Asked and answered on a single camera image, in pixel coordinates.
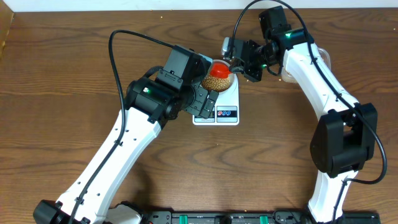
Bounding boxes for red plastic measuring scoop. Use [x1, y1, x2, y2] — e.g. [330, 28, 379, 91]
[210, 61, 231, 79]

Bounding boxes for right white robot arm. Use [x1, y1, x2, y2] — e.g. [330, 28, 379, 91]
[221, 2, 382, 223]

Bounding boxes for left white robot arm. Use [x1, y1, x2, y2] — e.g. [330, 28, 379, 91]
[33, 45, 218, 224]

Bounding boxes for soybeans in bowl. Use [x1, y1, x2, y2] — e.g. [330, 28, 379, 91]
[201, 75, 232, 92]

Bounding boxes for grey round bowl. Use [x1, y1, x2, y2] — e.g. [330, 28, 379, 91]
[204, 60, 235, 91]

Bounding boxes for white digital kitchen scale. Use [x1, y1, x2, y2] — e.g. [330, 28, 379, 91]
[192, 73, 239, 126]

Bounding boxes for clear plastic container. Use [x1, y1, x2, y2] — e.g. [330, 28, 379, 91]
[280, 47, 331, 83]

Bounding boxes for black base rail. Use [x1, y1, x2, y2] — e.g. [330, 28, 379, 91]
[107, 202, 381, 224]

